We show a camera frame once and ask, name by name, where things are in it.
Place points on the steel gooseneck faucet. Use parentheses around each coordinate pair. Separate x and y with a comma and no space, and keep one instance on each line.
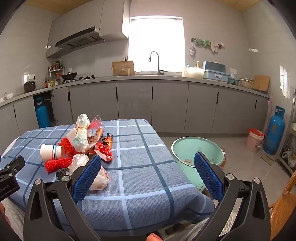
(158,62)

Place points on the orange wicker chair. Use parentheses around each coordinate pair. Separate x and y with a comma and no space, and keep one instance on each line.
(284,208)

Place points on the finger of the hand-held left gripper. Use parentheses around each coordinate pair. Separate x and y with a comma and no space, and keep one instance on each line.
(13,165)

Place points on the orange snack wrapper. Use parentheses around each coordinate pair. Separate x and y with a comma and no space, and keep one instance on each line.
(107,140)

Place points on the white hanging cloth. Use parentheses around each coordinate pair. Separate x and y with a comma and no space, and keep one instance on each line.
(216,46)

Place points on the white lidded container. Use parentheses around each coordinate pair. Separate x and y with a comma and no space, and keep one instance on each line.
(193,73)

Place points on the metal basin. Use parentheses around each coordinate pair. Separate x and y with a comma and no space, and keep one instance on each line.
(246,83)

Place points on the bright window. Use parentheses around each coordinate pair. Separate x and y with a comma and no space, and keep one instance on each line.
(157,41)

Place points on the dark sauce bottle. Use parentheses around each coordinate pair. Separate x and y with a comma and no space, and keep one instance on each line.
(46,83)

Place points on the black range hood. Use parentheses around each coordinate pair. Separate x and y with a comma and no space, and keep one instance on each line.
(78,40)

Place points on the metal spice rack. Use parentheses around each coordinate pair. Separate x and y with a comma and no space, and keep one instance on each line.
(55,68)

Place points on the mint green enamel basin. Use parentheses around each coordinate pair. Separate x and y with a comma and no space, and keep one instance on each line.
(185,148)

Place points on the red mesh net bag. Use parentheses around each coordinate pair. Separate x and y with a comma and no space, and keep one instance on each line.
(57,163)

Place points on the dark scouring pad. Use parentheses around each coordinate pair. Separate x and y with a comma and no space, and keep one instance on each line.
(61,172)

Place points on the clear green-printed plastic bag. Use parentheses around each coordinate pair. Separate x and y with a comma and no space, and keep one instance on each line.
(81,136)

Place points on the blue plaid tablecloth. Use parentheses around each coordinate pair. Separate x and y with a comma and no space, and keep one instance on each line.
(138,173)

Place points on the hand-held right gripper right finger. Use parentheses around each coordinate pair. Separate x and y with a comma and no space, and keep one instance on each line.
(208,178)

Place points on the black gas stove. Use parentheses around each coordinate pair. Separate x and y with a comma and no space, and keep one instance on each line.
(85,77)

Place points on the red plastic bag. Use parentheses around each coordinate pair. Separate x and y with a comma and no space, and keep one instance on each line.
(103,150)

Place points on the pink clear plastic bag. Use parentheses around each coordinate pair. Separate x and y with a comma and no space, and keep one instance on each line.
(96,124)

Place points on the flat cardboard piece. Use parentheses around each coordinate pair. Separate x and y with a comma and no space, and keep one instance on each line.
(267,160)

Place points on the dark rice cooker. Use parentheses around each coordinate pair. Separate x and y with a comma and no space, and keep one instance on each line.
(29,87)

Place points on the pink bucket red lid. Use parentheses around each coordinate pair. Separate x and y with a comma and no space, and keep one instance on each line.
(253,143)

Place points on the brown cardboard wrapper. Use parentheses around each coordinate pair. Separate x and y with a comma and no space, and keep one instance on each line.
(97,136)

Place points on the white paper cup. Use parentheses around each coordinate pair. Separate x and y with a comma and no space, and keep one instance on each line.
(48,151)

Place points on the blue dish drainer box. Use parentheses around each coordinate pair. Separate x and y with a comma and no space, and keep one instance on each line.
(215,74)

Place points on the black wok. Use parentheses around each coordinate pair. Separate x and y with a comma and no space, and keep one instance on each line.
(69,75)

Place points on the wooden cutting board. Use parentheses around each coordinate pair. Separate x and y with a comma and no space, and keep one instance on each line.
(261,82)

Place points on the white paper towel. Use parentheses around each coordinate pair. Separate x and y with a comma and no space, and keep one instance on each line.
(101,179)

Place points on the green striped cloth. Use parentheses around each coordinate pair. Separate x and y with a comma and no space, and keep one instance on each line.
(201,42)

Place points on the grey base cabinets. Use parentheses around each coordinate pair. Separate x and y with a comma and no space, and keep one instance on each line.
(168,106)

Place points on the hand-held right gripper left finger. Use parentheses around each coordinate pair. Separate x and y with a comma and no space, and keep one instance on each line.
(87,176)

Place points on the cardboard box on counter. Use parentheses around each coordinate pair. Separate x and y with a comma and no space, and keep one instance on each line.
(122,66)

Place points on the grey kitchen countertop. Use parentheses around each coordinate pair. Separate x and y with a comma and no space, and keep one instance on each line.
(138,77)

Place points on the blue gas cylinder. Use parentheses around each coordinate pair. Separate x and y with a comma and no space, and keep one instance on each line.
(42,115)
(274,132)

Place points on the hanging mesh scrubber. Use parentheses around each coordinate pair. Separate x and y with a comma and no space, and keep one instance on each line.
(192,51)

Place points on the metal storage shelf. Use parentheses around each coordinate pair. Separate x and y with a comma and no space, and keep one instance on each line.
(283,160)

